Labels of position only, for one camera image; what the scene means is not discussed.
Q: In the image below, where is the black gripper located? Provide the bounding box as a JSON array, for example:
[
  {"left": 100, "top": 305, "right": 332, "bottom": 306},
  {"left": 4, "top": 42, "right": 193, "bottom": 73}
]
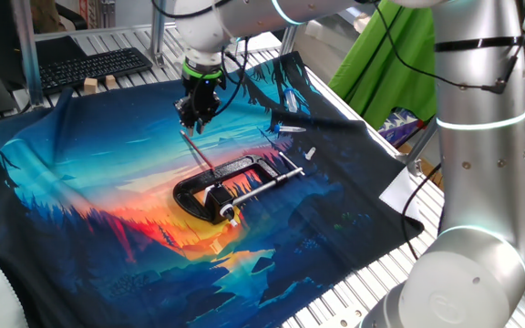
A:
[{"left": 173, "top": 75, "right": 228, "bottom": 138}]

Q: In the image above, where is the red pencil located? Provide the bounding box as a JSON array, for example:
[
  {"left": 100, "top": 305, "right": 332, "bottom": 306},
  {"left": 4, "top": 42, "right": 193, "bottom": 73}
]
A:
[{"left": 179, "top": 130, "right": 216, "bottom": 172}]

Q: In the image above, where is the black pencil sharpener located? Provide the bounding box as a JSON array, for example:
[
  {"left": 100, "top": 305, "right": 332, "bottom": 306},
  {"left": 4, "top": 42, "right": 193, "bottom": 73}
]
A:
[{"left": 203, "top": 182, "right": 242, "bottom": 228}]

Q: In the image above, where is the black metal C-clamp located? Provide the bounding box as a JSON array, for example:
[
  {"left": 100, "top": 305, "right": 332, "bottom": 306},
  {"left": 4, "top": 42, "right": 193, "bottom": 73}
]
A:
[{"left": 172, "top": 150, "right": 307, "bottom": 223}]

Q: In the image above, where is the clear tube with blue cap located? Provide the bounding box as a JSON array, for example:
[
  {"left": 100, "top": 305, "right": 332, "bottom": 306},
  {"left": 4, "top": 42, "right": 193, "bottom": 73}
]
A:
[{"left": 273, "top": 124, "right": 308, "bottom": 136}]

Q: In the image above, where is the large clear plastic tube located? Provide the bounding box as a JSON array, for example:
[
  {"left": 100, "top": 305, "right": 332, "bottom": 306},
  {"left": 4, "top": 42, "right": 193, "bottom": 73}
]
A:
[{"left": 283, "top": 87, "right": 301, "bottom": 115}]

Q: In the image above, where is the landscape printed cloth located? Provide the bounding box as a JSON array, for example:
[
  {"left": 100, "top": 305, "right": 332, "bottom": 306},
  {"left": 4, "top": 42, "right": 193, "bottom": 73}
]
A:
[{"left": 0, "top": 50, "right": 426, "bottom": 328}]

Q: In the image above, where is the black keyboard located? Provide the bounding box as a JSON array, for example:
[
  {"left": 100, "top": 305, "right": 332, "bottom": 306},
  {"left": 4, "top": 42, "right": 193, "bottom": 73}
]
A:
[{"left": 37, "top": 46, "right": 154, "bottom": 96}]

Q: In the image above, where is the black desk pad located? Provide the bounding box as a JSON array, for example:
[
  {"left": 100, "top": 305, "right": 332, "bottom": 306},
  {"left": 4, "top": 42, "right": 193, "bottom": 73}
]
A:
[{"left": 34, "top": 35, "right": 88, "bottom": 64}]

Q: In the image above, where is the black chair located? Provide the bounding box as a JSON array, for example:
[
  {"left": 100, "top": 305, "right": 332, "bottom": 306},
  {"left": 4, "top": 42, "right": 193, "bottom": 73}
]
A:
[{"left": 48, "top": 0, "right": 87, "bottom": 32}]

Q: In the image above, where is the green fabric sheet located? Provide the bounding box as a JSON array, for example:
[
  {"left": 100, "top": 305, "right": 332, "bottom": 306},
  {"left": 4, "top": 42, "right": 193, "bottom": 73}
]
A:
[{"left": 327, "top": 0, "right": 439, "bottom": 131}]

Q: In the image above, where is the blue patterned bag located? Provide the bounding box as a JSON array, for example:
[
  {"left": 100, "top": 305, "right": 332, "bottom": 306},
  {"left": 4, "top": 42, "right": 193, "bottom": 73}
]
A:
[{"left": 376, "top": 107, "right": 426, "bottom": 149}]

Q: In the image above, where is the green wrist ring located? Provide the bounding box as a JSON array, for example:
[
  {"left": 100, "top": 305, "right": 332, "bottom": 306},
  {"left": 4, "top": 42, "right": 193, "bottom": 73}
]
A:
[{"left": 180, "top": 60, "right": 224, "bottom": 81}]

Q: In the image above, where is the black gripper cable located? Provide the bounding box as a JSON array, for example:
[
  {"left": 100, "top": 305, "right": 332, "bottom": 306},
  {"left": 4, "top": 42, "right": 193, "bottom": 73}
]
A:
[{"left": 150, "top": 0, "right": 251, "bottom": 118}]

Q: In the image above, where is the aluminium frame post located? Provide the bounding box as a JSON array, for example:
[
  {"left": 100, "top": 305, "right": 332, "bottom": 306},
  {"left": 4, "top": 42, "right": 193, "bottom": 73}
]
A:
[
  {"left": 402, "top": 116, "right": 442, "bottom": 177},
  {"left": 10, "top": 0, "right": 46, "bottom": 111},
  {"left": 148, "top": 0, "right": 169, "bottom": 67}
]

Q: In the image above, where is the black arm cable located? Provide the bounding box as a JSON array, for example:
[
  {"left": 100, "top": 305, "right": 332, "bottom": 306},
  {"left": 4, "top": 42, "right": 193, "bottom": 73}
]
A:
[{"left": 371, "top": 0, "right": 525, "bottom": 261}]

